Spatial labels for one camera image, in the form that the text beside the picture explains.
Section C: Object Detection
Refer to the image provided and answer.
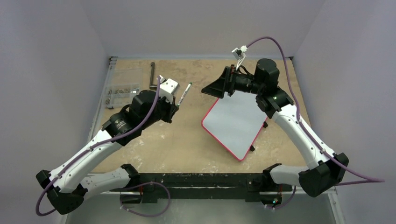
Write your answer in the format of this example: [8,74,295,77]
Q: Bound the white green whiteboard marker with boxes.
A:
[177,82,192,107]

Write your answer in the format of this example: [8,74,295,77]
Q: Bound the pink framed whiteboard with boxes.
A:
[201,91,268,161]

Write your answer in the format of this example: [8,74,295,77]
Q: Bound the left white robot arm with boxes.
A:
[35,90,178,217]

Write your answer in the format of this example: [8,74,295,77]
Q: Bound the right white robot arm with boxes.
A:
[201,58,349,197]

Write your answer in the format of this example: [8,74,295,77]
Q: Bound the clear plastic screw box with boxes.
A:
[102,68,143,109]

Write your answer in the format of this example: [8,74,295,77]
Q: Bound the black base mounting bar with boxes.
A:
[114,173,292,204]

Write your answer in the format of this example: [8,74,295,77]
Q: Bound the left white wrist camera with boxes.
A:
[159,76,180,104]

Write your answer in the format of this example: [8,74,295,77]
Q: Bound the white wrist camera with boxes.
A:
[232,45,248,69]
[159,76,180,104]

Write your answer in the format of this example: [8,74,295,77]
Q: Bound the dark metal bracket tool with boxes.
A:
[149,62,157,90]

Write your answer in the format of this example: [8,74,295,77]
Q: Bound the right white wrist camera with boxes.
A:
[232,45,248,69]

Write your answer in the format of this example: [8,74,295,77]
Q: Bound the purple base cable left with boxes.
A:
[120,181,171,217]

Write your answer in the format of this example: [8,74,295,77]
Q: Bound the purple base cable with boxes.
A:
[120,181,171,217]
[263,185,297,211]

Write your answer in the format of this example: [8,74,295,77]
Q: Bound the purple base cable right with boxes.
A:
[263,185,297,211]

